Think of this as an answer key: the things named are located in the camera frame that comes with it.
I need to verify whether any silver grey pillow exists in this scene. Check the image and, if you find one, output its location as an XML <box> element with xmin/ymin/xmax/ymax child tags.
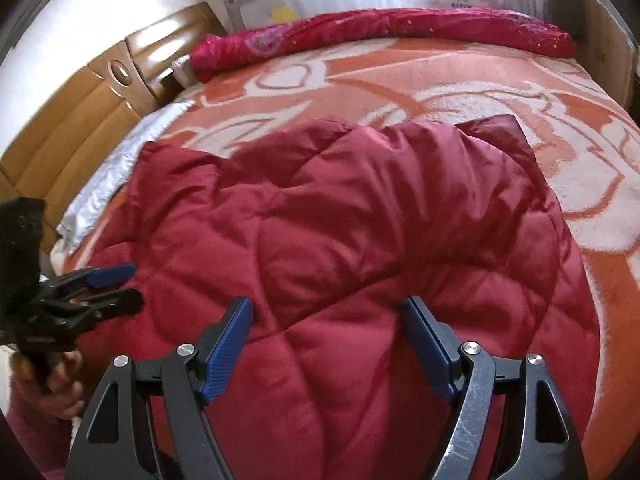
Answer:
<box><xmin>56</xmin><ymin>100</ymin><xmax>196</xmax><ymax>256</ymax></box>

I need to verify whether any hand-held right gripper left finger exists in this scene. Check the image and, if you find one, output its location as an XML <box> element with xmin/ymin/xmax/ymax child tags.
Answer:
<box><xmin>64</xmin><ymin>296</ymin><xmax>255</xmax><ymax>480</ymax></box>

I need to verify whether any red quilted jacket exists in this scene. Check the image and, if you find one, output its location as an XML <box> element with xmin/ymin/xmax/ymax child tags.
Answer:
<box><xmin>75</xmin><ymin>115</ymin><xmax>603</xmax><ymax>480</ymax></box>

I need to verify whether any person's left hand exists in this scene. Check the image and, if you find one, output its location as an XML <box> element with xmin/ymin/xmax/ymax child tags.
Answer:
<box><xmin>10</xmin><ymin>347</ymin><xmax>87</xmax><ymax>421</ymax></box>

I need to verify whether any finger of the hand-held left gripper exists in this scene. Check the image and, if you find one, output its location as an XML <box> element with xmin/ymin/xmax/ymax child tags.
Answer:
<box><xmin>42</xmin><ymin>287</ymin><xmax>145</xmax><ymax>333</ymax></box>
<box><xmin>47</xmin><ymin>263</ymin><xmax>137</xmax><ymax>297</ymax></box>

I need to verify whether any orange and white patterned blanket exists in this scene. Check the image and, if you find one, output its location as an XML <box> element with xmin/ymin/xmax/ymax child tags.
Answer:
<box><xmin>50</xmin><ymin>35</ymin><xmax>640</xmax><ymax>480</ymax></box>

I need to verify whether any red patterned quilt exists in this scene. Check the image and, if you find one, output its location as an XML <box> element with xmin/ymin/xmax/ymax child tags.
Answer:
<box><xmin>190</xmin><ymin>7</ymin><xmax>576</xmax><ymax>83</ymax></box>

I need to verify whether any brown cardboard panel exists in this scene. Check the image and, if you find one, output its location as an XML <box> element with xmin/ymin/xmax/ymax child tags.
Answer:
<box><xmin>545</xmin><ymin>0</ymin><xmax>640</xmax><ymax>111</ymax></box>

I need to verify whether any wooden headboard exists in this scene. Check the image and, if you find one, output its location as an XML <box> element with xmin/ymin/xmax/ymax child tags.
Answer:
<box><xmin>0</xmin><ymin>1</ymin><xmax>223</xmax><ymax>251</ymax></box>

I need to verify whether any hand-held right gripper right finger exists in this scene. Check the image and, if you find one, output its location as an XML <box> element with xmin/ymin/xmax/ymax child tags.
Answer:
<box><xmin>402</xmin><ymin>296</ymin><xmax>586</xmax><ymax>480</ymax></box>

